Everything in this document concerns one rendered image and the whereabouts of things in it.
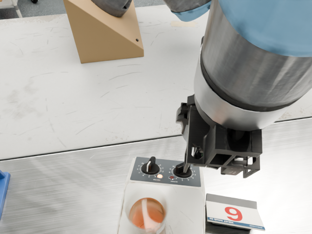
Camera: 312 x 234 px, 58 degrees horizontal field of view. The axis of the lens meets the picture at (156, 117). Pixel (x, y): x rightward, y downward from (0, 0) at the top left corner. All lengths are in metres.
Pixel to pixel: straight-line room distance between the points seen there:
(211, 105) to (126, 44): 0.53
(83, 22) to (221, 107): 0.52
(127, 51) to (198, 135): 0.48
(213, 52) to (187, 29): 0.68
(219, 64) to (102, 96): 0.52
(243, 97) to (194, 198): 0.29
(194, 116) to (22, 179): 0.39
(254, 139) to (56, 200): 0.41
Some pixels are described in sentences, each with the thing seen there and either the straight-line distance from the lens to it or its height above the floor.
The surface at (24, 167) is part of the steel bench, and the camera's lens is 0.61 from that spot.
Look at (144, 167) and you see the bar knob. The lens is 0.49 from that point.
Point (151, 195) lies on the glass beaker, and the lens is 0.38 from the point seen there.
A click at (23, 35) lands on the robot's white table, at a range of 0.89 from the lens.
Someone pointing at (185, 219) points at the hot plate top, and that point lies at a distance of 0.43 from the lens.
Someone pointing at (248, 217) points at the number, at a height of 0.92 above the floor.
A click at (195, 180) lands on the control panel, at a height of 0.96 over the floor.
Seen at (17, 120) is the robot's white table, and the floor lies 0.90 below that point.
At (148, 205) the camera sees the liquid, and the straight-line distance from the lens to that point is 0.39.
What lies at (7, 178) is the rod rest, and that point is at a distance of 0.60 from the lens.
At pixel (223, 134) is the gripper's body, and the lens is 0.23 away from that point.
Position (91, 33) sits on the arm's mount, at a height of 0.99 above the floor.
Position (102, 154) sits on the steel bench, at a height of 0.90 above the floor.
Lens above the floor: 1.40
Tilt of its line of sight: 54 degrees down
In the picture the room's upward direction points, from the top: straight up
